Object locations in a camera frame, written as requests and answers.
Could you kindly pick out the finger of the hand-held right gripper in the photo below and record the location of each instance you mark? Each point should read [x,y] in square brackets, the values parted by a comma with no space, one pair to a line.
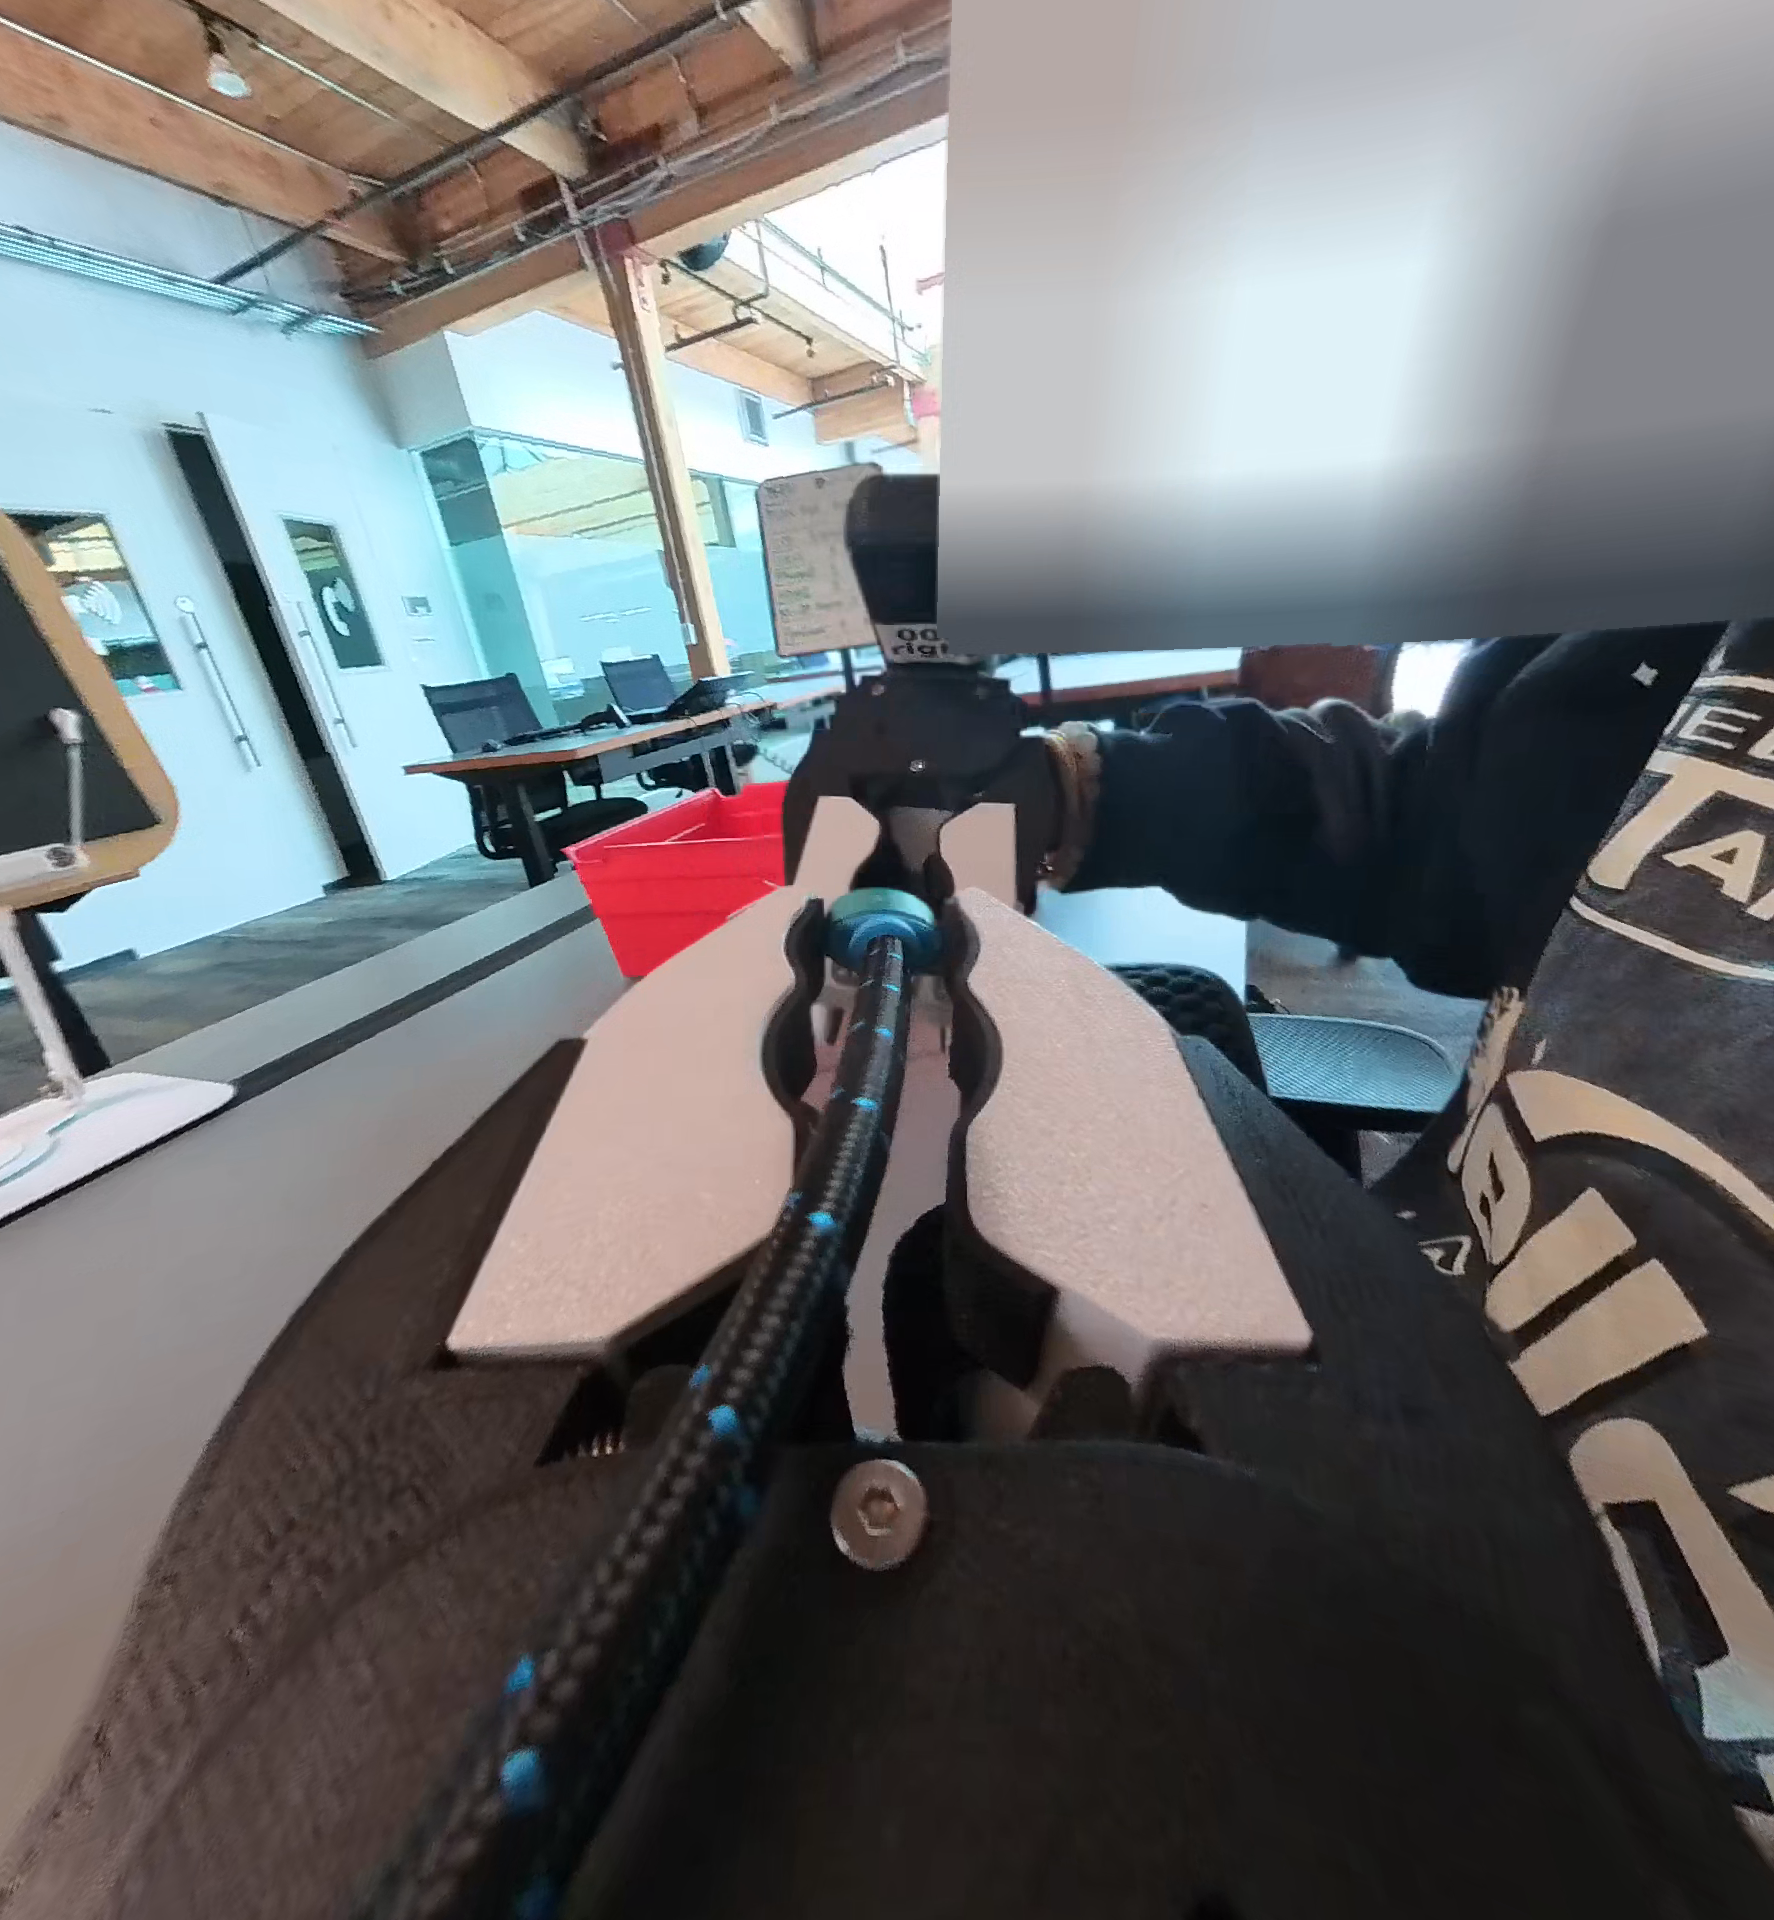
[832,841]
[986,847]

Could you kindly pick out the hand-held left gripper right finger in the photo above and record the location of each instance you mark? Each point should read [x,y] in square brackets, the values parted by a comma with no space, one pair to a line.
[1127,1171]

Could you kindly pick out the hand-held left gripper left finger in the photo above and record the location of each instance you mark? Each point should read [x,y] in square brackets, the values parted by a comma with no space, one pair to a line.
[647,1157]

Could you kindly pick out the person's right forearm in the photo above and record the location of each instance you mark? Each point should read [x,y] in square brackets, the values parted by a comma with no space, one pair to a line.
[1352,811]

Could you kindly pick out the person's right hand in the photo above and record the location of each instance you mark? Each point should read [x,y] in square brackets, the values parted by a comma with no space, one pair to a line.
[1076,797]

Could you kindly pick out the red plastic bin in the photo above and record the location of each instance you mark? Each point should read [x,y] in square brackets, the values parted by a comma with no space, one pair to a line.
[677,879]

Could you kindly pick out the whiteboard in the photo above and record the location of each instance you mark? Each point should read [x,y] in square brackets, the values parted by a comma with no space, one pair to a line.
[811,555]

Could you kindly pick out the black office chair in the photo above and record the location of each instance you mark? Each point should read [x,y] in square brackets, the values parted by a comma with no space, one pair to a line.
[647,688]
[490,721]

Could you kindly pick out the black mesh chair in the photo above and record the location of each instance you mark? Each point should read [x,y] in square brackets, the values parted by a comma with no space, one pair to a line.
[1338,1049]

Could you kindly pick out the wooden office desk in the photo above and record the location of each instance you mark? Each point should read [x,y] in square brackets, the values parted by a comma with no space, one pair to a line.
[587,751]

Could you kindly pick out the person's black printed hoodie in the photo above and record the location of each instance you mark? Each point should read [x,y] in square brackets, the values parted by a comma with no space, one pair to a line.
[1651,1202]

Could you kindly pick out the white board stand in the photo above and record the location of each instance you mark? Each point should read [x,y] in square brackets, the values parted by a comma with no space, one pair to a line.
[62,1094]

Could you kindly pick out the wooden support post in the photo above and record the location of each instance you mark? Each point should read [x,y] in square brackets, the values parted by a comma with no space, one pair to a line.
[663,451]

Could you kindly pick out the black board with wooden frame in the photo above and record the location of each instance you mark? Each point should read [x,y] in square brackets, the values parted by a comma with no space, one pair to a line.
[17,707]

